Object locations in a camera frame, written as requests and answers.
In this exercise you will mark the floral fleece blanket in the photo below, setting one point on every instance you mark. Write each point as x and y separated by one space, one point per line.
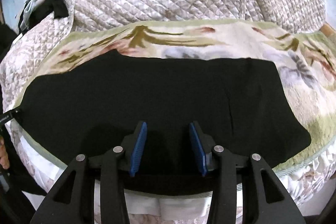
305 61

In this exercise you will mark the white floral bed sheet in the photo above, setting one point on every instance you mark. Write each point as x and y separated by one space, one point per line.
304 184

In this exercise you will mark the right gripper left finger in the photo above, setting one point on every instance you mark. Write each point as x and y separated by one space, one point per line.
71 199

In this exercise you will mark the person's left hand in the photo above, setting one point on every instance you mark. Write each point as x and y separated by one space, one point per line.
4 159

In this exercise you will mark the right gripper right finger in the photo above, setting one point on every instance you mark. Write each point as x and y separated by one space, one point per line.
265 199

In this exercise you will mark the dark clothes pile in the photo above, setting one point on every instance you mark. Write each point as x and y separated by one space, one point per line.
36 10

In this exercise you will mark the black pants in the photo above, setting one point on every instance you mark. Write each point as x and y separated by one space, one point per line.
90 109

